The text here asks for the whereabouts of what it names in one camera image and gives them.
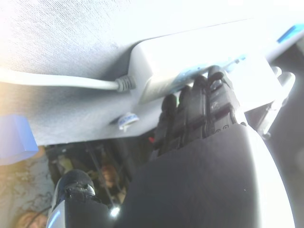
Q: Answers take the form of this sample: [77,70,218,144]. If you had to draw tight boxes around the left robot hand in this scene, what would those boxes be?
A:
[47,66,299,228]

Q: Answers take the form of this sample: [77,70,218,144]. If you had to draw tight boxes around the white power plug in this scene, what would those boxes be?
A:
[260,66,297,141]

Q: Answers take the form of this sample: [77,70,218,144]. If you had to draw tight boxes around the white power strip blue sockets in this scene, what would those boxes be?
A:
[128,28,285,112]

